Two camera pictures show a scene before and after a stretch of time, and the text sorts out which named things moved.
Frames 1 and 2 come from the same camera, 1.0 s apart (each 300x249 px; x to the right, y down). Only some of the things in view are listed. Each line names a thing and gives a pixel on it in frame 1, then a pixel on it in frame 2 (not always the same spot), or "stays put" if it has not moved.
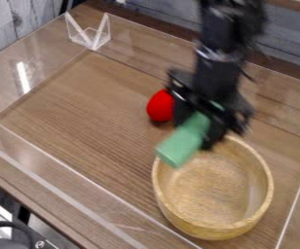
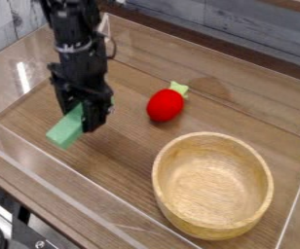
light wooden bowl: x=214 y=196 stays put
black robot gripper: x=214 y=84 -> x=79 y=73
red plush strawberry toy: x=160 y=105 stays put
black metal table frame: x=21 y=239 stays put
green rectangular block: x=184 y=140 -> x=65 y=133
